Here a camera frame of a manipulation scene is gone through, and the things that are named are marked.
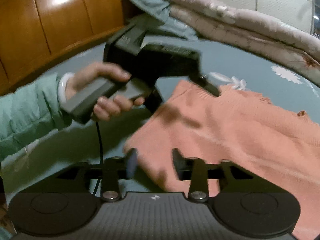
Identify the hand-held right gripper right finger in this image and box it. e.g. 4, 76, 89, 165
172, 149, 248, 203

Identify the white wardrobe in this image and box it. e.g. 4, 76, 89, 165
185, 0, 320, 38

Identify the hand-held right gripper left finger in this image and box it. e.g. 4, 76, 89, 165
55, 148, 138, 203

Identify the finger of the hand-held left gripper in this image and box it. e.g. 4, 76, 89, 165
189, 74, 221, 97

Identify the person's left hand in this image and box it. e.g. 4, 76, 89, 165
66, 62, 146, 122

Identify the folded floral quilt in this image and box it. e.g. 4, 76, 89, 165
149, 0, 320, 88

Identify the wooden headboard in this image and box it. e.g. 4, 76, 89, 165
0, 0, 137, 95

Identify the pink knit sweater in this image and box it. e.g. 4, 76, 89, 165
124, 80, 320, 240

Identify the teal floral bed sheet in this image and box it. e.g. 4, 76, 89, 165
0, 40, 320, 240

